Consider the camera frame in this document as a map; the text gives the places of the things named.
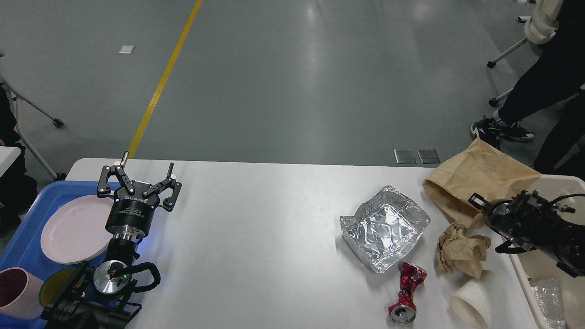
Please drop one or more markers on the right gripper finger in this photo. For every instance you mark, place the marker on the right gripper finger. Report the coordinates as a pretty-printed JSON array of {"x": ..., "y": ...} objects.
[{"x": 478, "y": 202}]

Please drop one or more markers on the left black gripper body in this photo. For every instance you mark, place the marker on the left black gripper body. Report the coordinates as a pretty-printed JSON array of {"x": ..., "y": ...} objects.
[{"x": 132, "y": 210}]

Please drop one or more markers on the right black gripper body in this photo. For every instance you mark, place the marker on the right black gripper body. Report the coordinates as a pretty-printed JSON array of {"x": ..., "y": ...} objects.
[{"x": 501, "y": 218}]

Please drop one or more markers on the brown paper bag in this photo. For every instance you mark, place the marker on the brown paper bag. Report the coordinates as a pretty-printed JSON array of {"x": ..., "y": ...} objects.
[{"x": 479, "y": 168}]

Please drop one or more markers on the pink plate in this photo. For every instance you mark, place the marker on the pink plate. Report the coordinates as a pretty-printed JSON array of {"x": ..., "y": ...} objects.
[{"x": 76, "y": 231}]

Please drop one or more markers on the aluminium foil tray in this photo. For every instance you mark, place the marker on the aluminium foil tray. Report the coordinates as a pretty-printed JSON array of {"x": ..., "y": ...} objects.
[{"x": 384, "y": 229}]

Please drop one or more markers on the dark teal mug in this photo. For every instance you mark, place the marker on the dark teal mug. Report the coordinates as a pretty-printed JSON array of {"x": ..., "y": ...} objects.
[{"x": 53, "y": 284}]

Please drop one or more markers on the pink mug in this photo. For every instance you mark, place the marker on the pink mug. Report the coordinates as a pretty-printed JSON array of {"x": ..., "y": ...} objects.
[{"x": 19, "y": 294}]

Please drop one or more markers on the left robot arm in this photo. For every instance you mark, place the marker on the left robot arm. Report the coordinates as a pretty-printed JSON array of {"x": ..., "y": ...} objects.
[{"x": 98, "y": 297}]

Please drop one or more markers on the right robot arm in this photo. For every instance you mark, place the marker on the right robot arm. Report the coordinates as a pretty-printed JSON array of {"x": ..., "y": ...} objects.
[{"x": 530, "y": 222}]

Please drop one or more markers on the crumpled brown paper ball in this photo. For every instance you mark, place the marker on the crumpled brown paper ball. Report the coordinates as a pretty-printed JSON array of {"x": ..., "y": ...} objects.
[{"x": 458, "y": 250}]

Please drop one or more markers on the beige plastic bin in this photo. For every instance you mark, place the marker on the beige plastic bin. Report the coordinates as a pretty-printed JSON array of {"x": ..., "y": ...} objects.
[{"x": 535, "y": 264}]

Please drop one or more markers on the metal floor socket plate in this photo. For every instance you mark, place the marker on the metal floor socket plate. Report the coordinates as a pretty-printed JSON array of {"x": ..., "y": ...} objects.
[{"x": 405, "y": 157}]

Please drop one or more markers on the person at left edge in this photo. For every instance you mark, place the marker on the person at left edge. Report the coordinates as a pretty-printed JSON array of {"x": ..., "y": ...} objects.
[{"x": 18, "y": 190}]

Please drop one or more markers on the clear plastic bottle in bin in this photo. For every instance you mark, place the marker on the clear plastic bottle in bin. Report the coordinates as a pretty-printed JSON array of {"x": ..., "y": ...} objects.
[{"x": 547, "y": 293}]

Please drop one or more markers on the white paper cup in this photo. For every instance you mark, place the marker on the white paper cup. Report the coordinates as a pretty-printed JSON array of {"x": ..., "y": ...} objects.
[{"x": 471, "y": 304}]

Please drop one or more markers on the rolling chair leg right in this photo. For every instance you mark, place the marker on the rolling chair leg right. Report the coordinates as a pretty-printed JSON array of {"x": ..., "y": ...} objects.
[{"x": 539, "y": 27}]

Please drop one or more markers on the blue plastic tray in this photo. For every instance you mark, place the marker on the blue plastic tray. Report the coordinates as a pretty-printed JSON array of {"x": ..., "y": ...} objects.
[{"x": 24, "y": 249}]

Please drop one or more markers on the crushed red soda can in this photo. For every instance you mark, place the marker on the crushed red soda can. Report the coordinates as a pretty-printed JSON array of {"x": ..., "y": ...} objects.
[{"x": 404, "y": 310}]

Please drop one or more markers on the white paper on floor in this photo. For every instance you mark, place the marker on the white paper on floor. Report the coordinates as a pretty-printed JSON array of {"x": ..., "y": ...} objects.
[{"x": 126, "y": 49}]

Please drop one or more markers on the person in dark clothes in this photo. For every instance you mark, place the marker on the person in dark clothes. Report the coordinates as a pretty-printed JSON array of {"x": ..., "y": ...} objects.
[{"x": 556, "y": 76}]

